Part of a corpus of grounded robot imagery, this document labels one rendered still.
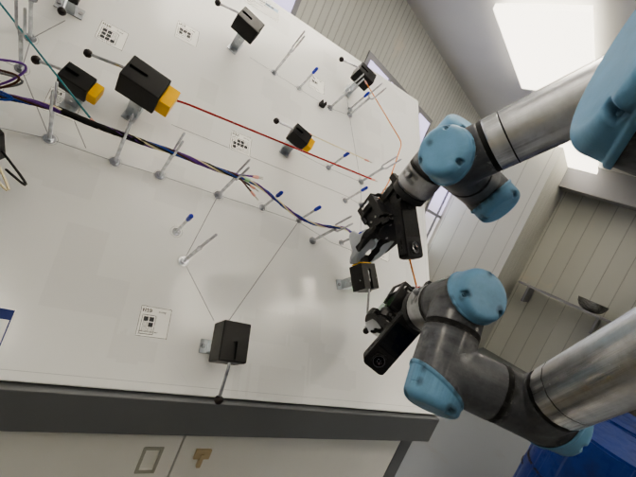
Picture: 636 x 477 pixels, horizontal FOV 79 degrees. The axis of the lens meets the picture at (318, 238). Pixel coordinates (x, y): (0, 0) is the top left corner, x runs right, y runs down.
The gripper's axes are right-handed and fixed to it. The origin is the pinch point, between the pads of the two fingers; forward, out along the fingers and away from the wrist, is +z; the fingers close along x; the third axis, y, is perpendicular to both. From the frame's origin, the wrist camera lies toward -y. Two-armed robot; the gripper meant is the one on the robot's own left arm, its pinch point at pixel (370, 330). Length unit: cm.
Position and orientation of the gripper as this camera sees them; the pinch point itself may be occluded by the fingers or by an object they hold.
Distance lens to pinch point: 84.2
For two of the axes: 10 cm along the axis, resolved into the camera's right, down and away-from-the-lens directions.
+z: -2.7, 3.1, 9.1
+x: -7.7, -6.4, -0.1
